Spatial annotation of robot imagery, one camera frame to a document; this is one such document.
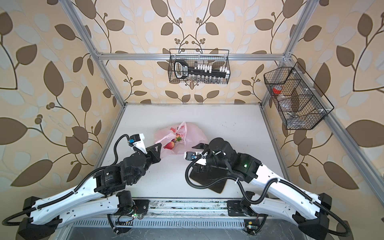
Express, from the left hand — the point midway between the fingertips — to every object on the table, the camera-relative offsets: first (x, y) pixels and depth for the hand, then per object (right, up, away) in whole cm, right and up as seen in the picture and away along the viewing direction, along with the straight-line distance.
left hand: (164, 145), depth 67 cm
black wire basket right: (+67, +20, +7) cm, 70 cm away
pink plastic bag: (+4, +1, +6) cm, 8 cm away
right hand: (+14, -4, -1) cm, 14 cm away
